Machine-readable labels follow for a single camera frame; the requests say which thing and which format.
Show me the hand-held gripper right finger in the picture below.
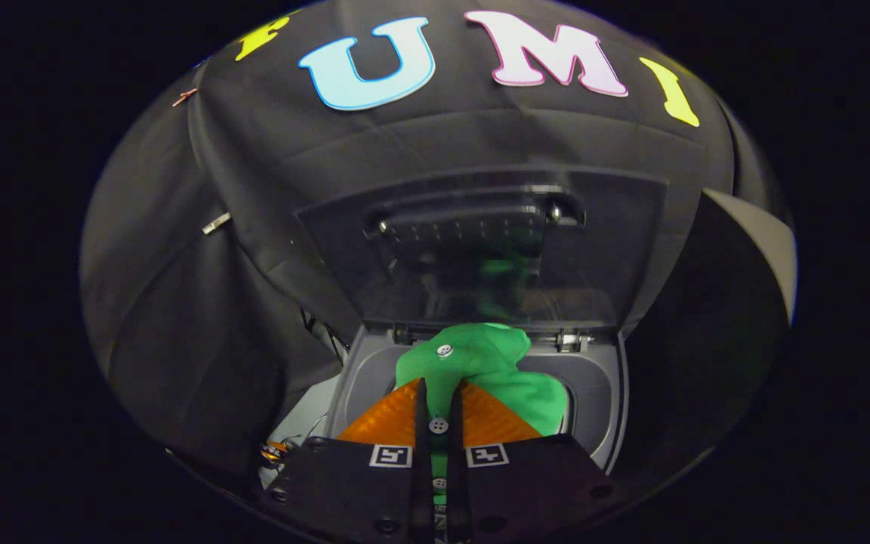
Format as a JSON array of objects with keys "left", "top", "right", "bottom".
[{"left": 446, "top": 380, "right": 626, "bottom": 544}]

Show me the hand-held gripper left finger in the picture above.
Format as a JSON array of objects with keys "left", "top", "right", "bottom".
[{"left": 258, "top": 377, "right": 433, "bottom": 544}]

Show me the green polo shirt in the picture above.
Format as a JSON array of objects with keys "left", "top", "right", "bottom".
[{"left": 393, "top": 323, "right": 568, "bottom": 508}]

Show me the dark grey washing machine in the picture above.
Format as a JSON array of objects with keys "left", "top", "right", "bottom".
[{"left": 261, "top": 168, "right": 670, "bottom": 484}]

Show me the dark washing machine lid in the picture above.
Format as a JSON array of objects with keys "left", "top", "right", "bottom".
[{"left": 295, "top": 168, "right": 670, "bottom": 337}]

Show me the grey cabinet with dark top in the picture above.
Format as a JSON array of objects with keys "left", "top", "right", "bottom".
[{"left": 622, "top": 187, "right": 798, "bottom": 458}]

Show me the black backdrop cloth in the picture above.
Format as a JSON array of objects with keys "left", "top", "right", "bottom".
[{"left": 80, "top": 0, "right": 791, "bottom": 484}]

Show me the black cable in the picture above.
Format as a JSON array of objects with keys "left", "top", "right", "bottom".
[{"left": 301, "top": 306, "right": 351, "bottom": 363}]

